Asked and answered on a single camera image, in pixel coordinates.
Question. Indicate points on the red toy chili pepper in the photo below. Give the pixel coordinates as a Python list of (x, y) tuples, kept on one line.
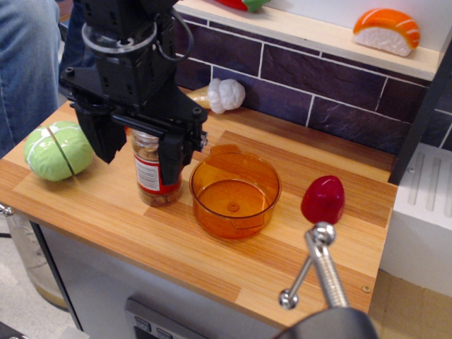
[(244, 5)]

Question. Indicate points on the person in blue jeans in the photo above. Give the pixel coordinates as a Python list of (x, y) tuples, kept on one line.
[(31, 62)]

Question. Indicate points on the white ridged sink unit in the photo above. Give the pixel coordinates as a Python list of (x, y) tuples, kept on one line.
[(418, 243)]

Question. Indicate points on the dark grey shelf post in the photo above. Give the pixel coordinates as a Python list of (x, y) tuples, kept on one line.
[(423, 116)]

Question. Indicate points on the toy salmon sushi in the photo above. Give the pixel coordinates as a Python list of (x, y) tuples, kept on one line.
[(388, 30)]

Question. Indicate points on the green toy cabbage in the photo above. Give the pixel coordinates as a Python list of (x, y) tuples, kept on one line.
[(58, 151)]

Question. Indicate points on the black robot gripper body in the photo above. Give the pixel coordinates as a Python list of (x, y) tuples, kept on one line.
[(134, 79)]

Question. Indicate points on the clear almond jar red label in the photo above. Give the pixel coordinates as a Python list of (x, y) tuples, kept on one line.
[(150, 187)]

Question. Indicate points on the dark red toy fruit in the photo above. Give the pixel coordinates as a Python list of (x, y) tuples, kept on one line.
[(324, 200)]

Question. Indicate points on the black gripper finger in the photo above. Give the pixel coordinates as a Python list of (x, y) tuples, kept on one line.
[(105, 136), (174, 152)]

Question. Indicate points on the wooden wall shelf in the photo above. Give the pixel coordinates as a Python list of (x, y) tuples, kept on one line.
[(313, 34)]

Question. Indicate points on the toy ice cream cone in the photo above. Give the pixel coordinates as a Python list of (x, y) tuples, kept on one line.
[(220, 95)]

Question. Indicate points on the silver knob left edge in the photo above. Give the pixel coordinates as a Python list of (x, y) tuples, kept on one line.
[(6, 211)]

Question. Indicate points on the orange transparent plastic pot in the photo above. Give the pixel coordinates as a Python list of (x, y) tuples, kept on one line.
[(234, 193)]

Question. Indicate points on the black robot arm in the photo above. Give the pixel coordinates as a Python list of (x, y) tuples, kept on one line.
[(122, 18)]

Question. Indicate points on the grey oven control panel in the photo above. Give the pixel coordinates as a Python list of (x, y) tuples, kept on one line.
[(145, 322)]

